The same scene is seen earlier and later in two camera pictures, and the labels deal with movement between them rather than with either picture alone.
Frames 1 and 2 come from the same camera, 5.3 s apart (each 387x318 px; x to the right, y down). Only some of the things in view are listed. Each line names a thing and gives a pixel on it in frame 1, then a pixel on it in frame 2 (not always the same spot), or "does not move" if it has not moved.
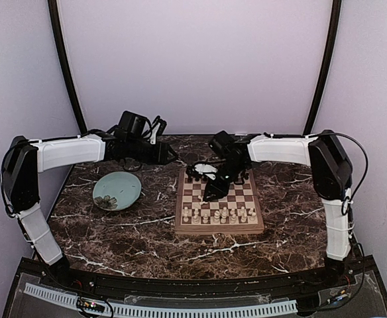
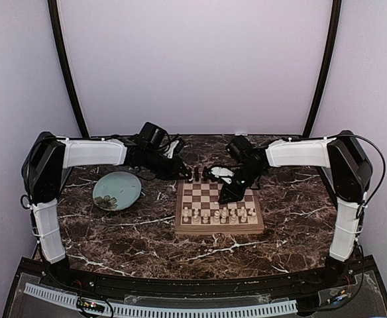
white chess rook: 185,214 does not move
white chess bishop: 224,216 does not move
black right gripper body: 223,188 to 248,175
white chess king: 216,219 does not move
